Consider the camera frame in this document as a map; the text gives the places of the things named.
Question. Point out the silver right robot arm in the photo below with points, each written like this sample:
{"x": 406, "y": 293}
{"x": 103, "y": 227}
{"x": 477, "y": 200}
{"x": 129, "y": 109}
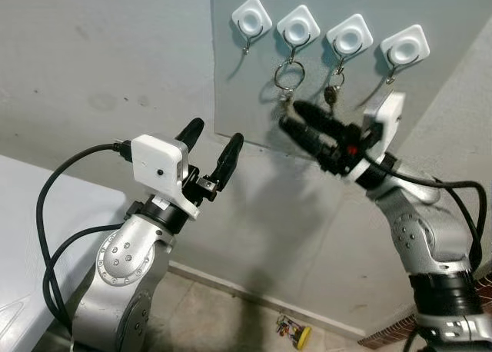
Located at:
{"x": 430, "y": 229}

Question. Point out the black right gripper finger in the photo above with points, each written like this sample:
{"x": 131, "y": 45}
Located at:
{"x": 323, "y": 121}
{"x": 307, "y": 141}

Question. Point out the white square wall hook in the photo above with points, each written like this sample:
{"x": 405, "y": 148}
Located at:
{"x": 251, "y": 15}
{"x": 298, "y": 25}
{"x": 350, "y": 35}
{"x": 405, "y": 44}

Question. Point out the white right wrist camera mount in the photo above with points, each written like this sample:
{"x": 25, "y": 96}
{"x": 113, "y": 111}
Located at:
{"x": 387, "y": 114}

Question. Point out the colourful toy with yellow wheel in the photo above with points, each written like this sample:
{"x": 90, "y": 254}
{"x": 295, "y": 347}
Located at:
{"x": 297, "y": 333}

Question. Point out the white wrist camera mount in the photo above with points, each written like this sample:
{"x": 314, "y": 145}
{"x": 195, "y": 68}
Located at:
{"x": 157, "y": 160}
{"x": 387, "y": 114}

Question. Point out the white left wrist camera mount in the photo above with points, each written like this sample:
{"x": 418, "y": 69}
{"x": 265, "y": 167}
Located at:
{"x": 157, "y": 160}

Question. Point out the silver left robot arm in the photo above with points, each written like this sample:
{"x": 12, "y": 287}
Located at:
{"x": 123, "y": 260}

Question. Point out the white table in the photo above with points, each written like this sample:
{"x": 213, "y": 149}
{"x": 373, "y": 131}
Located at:
{"x": 15, "y": 252}

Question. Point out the grey wall board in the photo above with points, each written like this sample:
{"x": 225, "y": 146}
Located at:
{"x": 446, "y": 6}

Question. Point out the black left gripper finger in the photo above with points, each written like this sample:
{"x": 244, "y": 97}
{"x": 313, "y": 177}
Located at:
{"x": 190, "y": 131}
{"x": 228, "y": 160}

